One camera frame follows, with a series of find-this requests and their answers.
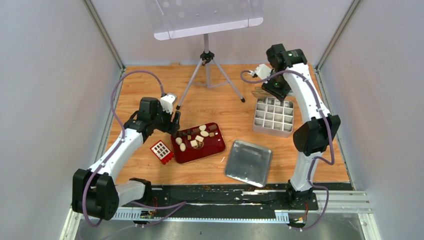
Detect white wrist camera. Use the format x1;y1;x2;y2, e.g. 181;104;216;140
254;64;273;80
159;93;178;115

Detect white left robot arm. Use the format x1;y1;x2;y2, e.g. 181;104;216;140
71;93;181;220

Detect silver tin lid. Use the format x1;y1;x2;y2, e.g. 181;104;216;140
224;139;273;188

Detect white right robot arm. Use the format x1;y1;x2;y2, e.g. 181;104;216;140
261;43;341;204

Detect dark chocolate piece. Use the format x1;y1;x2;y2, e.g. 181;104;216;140
178;131;187;137

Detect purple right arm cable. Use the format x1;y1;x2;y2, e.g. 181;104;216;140
240;69;335;232

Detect steel tongs with white hinge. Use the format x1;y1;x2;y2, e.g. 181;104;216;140
251;88;274;99

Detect clear acrylic panel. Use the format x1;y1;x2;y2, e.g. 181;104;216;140
143;0;264;41

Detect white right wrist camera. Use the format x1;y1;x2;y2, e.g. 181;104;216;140
254;64;273;80

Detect white square chocolate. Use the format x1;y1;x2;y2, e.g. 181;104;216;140
190;140;199;148
195;135;204;143

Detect grey tripod stand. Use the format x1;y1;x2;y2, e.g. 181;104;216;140
176;33;246;110

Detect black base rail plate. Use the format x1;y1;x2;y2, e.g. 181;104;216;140
145;182;320;220

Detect divided silver tin box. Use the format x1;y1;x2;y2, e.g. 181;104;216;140
252;97;294;138

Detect dark red chocolate tray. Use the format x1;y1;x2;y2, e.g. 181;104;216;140
170;122;226;164

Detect brown chocolate block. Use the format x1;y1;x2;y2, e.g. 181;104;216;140
208;124;217;131

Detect red grid mould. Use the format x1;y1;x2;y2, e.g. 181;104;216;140
150;140;175;165

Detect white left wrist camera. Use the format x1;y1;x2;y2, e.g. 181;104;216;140
159;93;178;115

